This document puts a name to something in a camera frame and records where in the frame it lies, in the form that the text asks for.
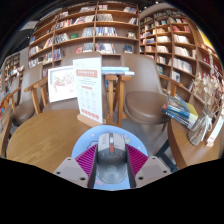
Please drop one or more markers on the stack of blue books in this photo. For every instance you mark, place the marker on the stack of blue books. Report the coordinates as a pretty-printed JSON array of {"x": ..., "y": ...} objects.
[{"x": 115, "y": 70}]

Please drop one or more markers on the grey and white computer mouse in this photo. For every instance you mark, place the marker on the grey and white computer mouse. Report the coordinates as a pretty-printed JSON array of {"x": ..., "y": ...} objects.
[{"x": 112, "y": 156}]

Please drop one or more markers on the white and red sign stand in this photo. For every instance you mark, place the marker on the white and red sign stand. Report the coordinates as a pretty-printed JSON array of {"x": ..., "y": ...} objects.
[{"x": 88, "y": 90}]

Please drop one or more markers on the distant small book shelf unit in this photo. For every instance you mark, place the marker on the distant small book shelf unit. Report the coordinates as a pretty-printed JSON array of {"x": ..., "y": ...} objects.
[{"x": 13, "y": 61}]

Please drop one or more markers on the brown padded wooden armchair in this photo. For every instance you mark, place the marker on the brown padded wooden armchair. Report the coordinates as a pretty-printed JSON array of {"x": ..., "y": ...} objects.
[
  {"x": 143, "y": 106},
  {"x": 60, "y": 106},
  {"x": 31, "y": 83}
]

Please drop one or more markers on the round light blue mouse pad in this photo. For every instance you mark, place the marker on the round light blue mouse pad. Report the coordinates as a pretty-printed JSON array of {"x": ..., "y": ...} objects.
[{"x": 81, "y": 141}]

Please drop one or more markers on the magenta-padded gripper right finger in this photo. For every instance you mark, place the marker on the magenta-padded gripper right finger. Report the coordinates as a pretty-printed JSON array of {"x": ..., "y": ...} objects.
[{"x": 138, "y": 160}]

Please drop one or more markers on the glass vase with beige flowers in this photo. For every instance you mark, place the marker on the glass vase with beige flowers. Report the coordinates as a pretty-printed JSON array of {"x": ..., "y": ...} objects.
[{"x": 200, "y": 128}]

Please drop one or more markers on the curved wooden book shelf unit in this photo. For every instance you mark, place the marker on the curved wooden book shelf unit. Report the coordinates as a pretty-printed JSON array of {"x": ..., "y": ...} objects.
[{"x": 173, "y": 43}]

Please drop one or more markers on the stack of colourful books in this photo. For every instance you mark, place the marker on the stack of colourful books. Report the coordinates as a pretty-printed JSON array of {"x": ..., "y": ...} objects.
[{"x": 180, "y": 111}]

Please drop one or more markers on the white card sign stand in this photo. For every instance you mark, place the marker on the white card sign stand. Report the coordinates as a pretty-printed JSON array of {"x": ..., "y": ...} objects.
[{"x": 215, "y": 131}]

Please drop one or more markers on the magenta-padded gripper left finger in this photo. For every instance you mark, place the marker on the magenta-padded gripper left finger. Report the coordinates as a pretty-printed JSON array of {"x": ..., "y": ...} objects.
[{"x": 85, "y": 160}]

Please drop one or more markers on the round wooden side table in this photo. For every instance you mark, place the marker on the round wooden side table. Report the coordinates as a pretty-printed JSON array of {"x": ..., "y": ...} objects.
[
  {"x": 186, "y": 150},
  {"x": 5, "y": 136}
]

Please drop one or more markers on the white framed pink flower picture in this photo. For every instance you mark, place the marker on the white framed pink flower picture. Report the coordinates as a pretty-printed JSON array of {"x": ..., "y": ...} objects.
[{"x": 61, "y": 83}]

